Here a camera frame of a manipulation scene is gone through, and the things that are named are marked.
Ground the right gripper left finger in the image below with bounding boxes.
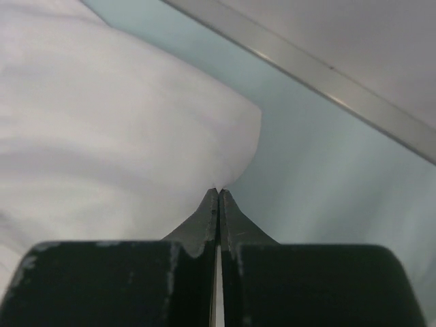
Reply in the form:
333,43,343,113
1,189,218,326

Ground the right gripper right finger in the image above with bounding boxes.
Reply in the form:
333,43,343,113
219,190,426,326

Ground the white long sleeve shirt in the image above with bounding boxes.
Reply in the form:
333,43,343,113
0,0,263,273

